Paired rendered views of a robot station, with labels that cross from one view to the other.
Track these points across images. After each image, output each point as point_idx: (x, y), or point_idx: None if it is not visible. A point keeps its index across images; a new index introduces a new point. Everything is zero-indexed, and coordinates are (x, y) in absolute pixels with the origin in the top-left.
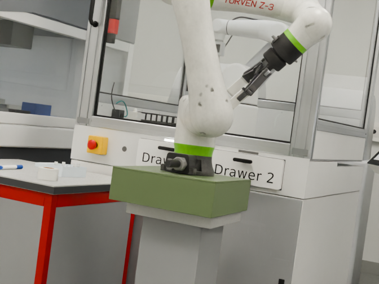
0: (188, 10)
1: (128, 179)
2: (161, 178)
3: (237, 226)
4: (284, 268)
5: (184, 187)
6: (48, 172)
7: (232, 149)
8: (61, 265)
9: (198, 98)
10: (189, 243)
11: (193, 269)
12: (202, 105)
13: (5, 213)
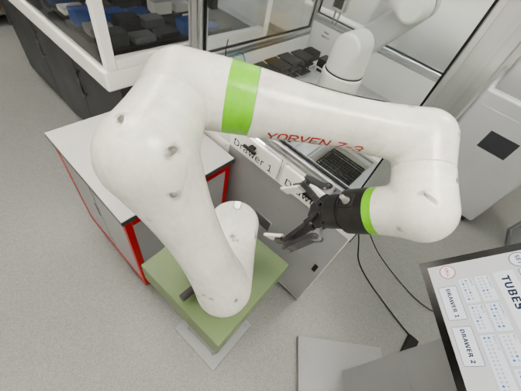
0: (153, 231)
1: (153, 282)
2: (176, 304)
3: (295, 221)
4: (320, 262)
5: (194, 325)
6: None
7: (302, 173)
8: (154, 240)
9: (196, 295)
10: None
11: None
12: (201, 302)
13: (105, 208)
